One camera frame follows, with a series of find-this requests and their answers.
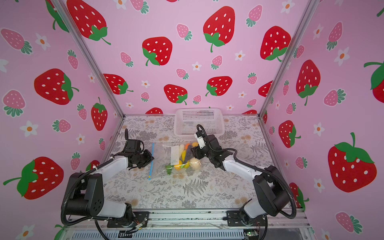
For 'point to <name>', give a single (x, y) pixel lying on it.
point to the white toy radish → (181, 148)
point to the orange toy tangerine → (186, 146)
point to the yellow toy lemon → (178, 167)
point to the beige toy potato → (195, 163)
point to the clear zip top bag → (173, 160)
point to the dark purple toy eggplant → (189, 155)
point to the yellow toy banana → (183, 155)
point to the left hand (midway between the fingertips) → (153, 156)
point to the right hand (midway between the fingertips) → (194, 146)
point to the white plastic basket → (186, 120)
